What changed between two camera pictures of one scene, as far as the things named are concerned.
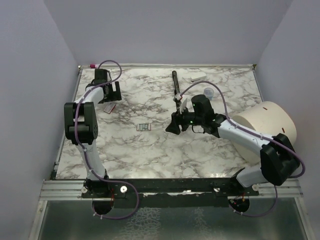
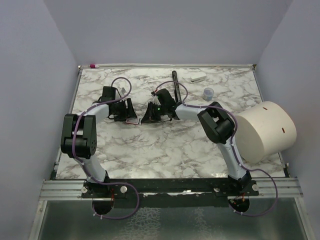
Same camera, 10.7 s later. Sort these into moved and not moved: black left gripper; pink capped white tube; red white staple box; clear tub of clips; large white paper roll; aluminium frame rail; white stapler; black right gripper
Moved: black left gripper; black right gripper; red white staple box
Not moved: aluminium frame rail; pink capped white tube; large white paper roll; clear tub of clips; white stapler
